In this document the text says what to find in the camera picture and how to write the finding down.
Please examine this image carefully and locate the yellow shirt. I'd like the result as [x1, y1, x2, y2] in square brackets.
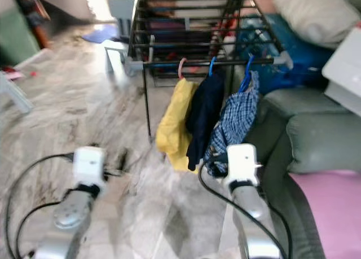
[155, 77, 199, 172]

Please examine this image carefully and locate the blue floor rug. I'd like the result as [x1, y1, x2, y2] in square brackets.
[82, 24, 119, 44]

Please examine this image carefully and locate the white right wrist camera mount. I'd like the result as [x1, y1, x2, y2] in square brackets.
[223, 143, 260, 192]

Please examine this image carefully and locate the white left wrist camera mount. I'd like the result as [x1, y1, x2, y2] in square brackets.
[72, 146, 107, 186]

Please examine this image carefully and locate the beige pillow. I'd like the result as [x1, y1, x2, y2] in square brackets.
[271, 0, 361, 50]

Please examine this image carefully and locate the grey green leather sofa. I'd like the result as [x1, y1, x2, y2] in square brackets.
[228, 67, 361, 259]

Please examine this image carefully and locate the navy blue garment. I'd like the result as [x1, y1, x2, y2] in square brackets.
[185, 72, 226, 170]

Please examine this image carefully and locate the pink foam mat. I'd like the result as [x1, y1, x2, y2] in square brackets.
[288, 170, 361, 259]

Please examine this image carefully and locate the black metal drying rack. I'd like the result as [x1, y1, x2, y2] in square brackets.
[127, 0, 294, 138]

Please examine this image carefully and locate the pink plastic hanger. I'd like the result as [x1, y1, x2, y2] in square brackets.
[178, 57, 188, 80]

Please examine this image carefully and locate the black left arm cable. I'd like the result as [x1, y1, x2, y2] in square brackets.
[15, 200, 68, 259]
[5, 153, 77, 259]

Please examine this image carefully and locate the dark green upholstered seat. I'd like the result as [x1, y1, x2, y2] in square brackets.
[0, 8, 41, 68]

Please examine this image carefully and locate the blue plastic hanger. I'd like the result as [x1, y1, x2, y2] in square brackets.
[238, 55, 257, 94]
[208, 56, 218, 77]

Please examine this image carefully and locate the blue plaid shirt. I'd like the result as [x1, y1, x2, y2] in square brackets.
[205, 72, 260, 178]

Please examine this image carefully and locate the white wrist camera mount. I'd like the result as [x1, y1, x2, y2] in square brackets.
[72, 146, 107, 186]
[223, 143, 260, 192]

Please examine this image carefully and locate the white drawer unit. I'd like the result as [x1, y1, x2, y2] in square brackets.
[322, 28, 361, 117]

